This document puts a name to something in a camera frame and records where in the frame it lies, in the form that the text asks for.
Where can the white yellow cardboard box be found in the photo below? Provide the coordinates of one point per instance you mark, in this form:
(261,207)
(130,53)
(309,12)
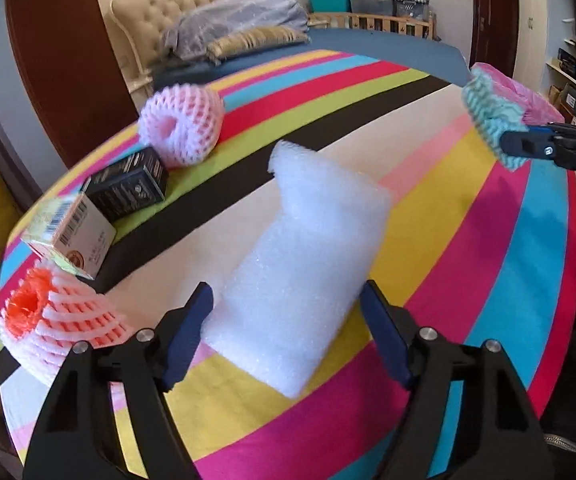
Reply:
(73,235)

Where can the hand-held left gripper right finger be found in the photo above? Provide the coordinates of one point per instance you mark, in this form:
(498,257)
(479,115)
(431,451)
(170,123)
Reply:
(385,340)

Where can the wooden crib rail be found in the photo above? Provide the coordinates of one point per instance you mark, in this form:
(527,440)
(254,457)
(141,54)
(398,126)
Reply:
(368,22)

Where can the yellow striped pillow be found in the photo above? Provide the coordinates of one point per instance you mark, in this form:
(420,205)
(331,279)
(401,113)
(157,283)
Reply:
(253,40)

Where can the orange white foam fruit net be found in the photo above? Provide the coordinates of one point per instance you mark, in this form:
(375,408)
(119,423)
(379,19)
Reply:
(68,320)

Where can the bin with pink bag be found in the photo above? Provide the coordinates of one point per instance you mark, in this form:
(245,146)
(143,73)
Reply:
(533,102)

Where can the pink foam fruit net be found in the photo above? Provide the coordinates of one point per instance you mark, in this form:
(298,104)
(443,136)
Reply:
(183,120)

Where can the cream nightstand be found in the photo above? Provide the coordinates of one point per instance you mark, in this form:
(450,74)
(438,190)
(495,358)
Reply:
(140,77)

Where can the white foam sheet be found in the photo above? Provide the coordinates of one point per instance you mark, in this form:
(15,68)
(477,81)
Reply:
(308,270)

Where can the beige tufted bed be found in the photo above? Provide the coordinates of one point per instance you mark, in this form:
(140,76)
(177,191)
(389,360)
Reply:
(393,42)

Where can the grey striped blanket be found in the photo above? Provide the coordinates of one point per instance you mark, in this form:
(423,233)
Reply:
(248,12)

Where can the teal foam fruit net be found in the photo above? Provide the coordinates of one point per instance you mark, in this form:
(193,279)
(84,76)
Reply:
(493,110)

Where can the black cardboard box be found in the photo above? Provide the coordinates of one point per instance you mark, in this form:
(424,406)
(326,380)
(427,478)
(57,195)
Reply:
(128,185)

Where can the striped colourful tablecloth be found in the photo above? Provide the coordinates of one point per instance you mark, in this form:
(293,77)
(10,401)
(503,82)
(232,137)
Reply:
(468,260)

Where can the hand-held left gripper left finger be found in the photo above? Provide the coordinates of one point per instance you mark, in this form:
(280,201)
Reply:
(188,345)

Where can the brown wooden panel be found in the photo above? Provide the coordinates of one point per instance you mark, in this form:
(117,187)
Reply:
(53,60)

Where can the dark wooden door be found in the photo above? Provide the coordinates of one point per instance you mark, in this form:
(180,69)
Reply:
(493,20)

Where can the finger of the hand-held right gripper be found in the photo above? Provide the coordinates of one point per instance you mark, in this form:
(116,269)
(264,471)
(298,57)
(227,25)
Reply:
(528,144)
(545,129)

